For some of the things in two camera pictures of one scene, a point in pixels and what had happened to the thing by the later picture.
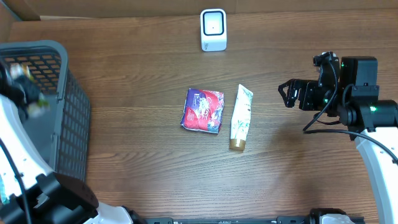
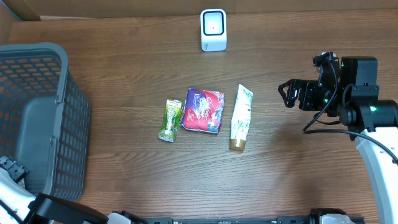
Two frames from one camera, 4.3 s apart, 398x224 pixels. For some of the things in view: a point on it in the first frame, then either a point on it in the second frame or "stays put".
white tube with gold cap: [241, 119] stays put
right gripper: [302, 94] stays put
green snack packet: [28, 89] → [173, 117]
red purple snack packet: [203, 110] stays put
